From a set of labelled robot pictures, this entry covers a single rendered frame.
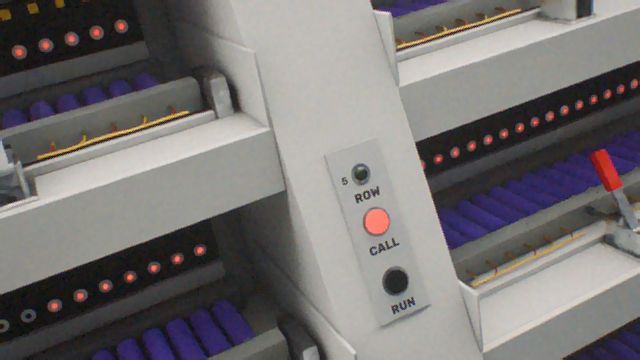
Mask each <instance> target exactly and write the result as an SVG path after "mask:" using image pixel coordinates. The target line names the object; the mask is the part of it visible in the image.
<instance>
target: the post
mask: <svg viewBox="0 0 640 360"><path fill-rule="evenodd" d="M162 1H163V3H164V6H165V9H166V12H167V15H168V18H169V21H170V24H171V29H172V32H173V35H174V38H175V41H176V44H177V46H178V49H179V52H180V54H181V57H182V60H183V63H184V66H185V69H186V72H187V75H188V77H190V75H189V71H188V67H187V63H186V60H185V56H184V52H183V48H182V45H181V42H180V38H179V34H178V31H177V27H176V23H175V20H180V21H182V22H184V23H187V24H189V25H192V26H194V27H197V28H199V29H201V30H204V31H206V32H209V33H211V34H213V35H215V36H218V37H220V38H222V39H225V40H227V41H230V42H232V43H235V44H237V45H242V46H244V47H247V48H249V49H252V50H253V51H255V52H256V54H257V58H258V63H259V67H260V72H261V77H262V81H263V86H264V89H265V94H266V98H267V103H268V108H269V112H270V117H271V121H272V126H273V130H274V134H275V139H276V143H277V148H278V152H279V157H280V162H281V166H282V170H283V174H284V179H285V183H286V188H287V189H286V190H284V191H281V192H279V193H276V194H273V195H271V196H268V197H265V198H262V199H260V200H257V201H254V202H252V203H250V204H247V205H244V206H242V207H239V208H234V210H235V213H236V216H237V218H238V221H239V224H240V227H241V230H242V233H243V236H244V239H245V242H246V245H247V247H248V249H249V252H250V255H251V258H252V261H253V267H254V270H255V273H256V275H257V278H258V281H259V284H260V287H261V288H262V284H261V280H260V276H259V272H258V268H257V264H256V260H255V256H254V252H253V245H252V240H254V241H255V242H256V243H257V244H258V245H259V246H260V247H261V248H262V249H263V250H264V251H265V252H266V253H267V254H268V255H269V256H270V257H271V258H272V259H273V261H274V262H275V263H276V264H277V265H278V266H279V267H280V268H281V269H282V271H283V272H284V273H285V274H286V275H287V276H288V277H289V278H290V279H291V280H292V282H293V284H294V285H295V286H296V287H297V288H298V289H299V290H300V291H301V292H302V293H303V294H304V295H305V296H306V297H307V298H308V299H309V300H310V302H311V303H312V304H313V305H314V306H315V307H316V308H317V309H318V310H319V312H320V313H321V314H322V315H323V316H324V317H325V318H326V319H327V320H328V321H329V323H330V324H331V325H332V326H333V328H334V329H335V330H336V331H338V333H339V334H340V335H341V336H342V337H343V338H344V339H345V340H346V341H347V343H348V344H349V345H350V346H351V347H352V348H353V349H354V350H355V351H356V352H357V356H358V360H483V359H482V355H481V352H480V349H479V346H478V343H477V340H476V336H475V333H474V331H473V328H472V325H471V321H470V318H469V315H468V312H467V309H466V306H465V302H464V299H463V296H462V293H461V290H460V288H459V284H458V281H457V278H456V275H455V268H454V265H453V262H452V259H451V256H450V253H449V249H448V247H447V244H446V241H445V238H444V235H443V231H442V228H441V225H440V222H439V219H438V215H437V212H436V209H435V207H434V204H433V201H432V197H431V194H430V191H429V188H428V185H427V182H426V178H425V175H424V172H423V169H422V167H421V163H420V160H419V157H418V154H417V151H416V148H415V144H414V138H413V135H412V132H411V129H410V126H409V123H408V120H407V117H406V114H405V110H404V107H403V104H402V101H401V98H400V95H399V91H398V88H397V86H396V83H395V80H394V77H393V73H392V70H391V67H390V64H389V61H388V57H387V54H386V51H385V48H384V45H383V43H382V39H381V36H380V33H379V30H378V27H377V24H376V20H375V17H374V11H373V8H372V4H371V2H370V0H162ZM374 136H377V139H378V143H379V146H380V149H381V152H382V155H383V158H384V161H385V164H386V167H387V170H388V173H389V176H390V179H391V182H392V185H393V188H394V191H395V195H396V198H397V201H398V204H399V207H400V209H401V212H402V215H403V219H404V222H405V225H406V228H407V231H408V234H409V237H410V240H411V244H412V247H413V249H414V255H415V258H416V261H417V264H418V268H419V271H420V274H421V277H422V280H423V283H424V286H425V289H426V292H427V295H428V298H429V301H430V304H428V305H426V306H424V307H421V308H419V309H417V310H415V311H414V312H412V313H410V314H408V315H405V316H403V317H401V318H399V319H397V320H395V321H393V322H390V323H388V324H386V325H384V326H382V327H381V326H380V325H379V322H378V319H377V316H376V313H375V310H374V304H373V301H372V298H371V295H370V292H369V290H368V286H367V283H366V280H365V277H364V274H363V271H362V268H361V265H360V262H359V259H358V256H357V253H356V250H355V248H354V245H353V242H352V239H351V236H350V233H349V230H348V227H347V224H346V221H345V218H344V215H343V211H342V208H341V206H340V203H339V200H338V197H337V194H336V191H335V188H334V185H333V179H332V176H331V173H330V170H329V167H328V165H327V162H326V159H325V155H326V154H329V153H331V152H333V151H336V150H339V149H342V148H345V147H347V146H350V145H353V144H356V143H359V142H361V141H364V140H367V139H370V138H373V137H374Z"/></svg>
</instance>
